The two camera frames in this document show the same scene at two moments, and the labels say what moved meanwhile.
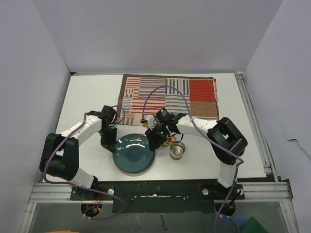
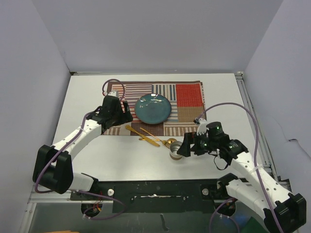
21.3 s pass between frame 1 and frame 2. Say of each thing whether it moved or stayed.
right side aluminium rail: stayed
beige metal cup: stayed
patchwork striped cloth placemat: moved
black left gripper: moved
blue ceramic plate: moved
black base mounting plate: stayed
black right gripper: moved
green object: stayed
